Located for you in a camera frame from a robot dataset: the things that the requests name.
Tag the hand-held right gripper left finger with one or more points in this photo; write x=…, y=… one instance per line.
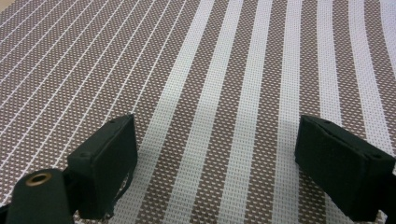
x=106, y=168

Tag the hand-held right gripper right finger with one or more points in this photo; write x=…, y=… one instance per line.
x=339, y=165

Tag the brown white striped woven placemat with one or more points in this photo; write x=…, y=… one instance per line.
x=218, y=93

